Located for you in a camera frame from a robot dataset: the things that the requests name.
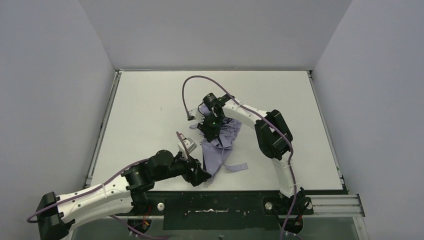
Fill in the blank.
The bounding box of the black and lavender folding umbrella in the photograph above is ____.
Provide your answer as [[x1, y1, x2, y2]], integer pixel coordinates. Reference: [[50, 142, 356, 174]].
[[200, 118, 249, 177]]

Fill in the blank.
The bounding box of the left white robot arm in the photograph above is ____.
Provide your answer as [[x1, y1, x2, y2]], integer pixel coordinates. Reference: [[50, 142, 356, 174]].
[[27, 150, 212, 240]]

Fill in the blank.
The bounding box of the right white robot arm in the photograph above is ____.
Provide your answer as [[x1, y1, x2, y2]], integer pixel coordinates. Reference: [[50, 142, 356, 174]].
[[190, 93, 301, 198]]

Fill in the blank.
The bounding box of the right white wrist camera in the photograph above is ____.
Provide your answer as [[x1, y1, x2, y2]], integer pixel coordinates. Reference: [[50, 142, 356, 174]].
[[187, 108, 210, 124]]

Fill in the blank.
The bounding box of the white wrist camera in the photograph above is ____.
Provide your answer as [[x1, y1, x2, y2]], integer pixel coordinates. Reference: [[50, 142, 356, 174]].
[[177, 137, 198, 155], [187, 108, 210, 124]]

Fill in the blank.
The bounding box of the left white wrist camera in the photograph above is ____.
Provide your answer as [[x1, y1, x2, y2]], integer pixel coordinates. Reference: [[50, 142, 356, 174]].
[[177, 137, 198, 155]]

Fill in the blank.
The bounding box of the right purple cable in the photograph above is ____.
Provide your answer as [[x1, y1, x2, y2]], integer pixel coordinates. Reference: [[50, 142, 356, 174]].
[[181, 75, 299, 240]]

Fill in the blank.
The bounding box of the purple cable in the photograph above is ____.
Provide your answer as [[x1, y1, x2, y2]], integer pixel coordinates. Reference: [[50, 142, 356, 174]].
[[181, 75, 299, 240], [26, 131, 192, 224]]

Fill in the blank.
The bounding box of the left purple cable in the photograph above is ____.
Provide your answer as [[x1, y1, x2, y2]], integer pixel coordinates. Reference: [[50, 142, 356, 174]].
[[26, 131, 192, 224]]

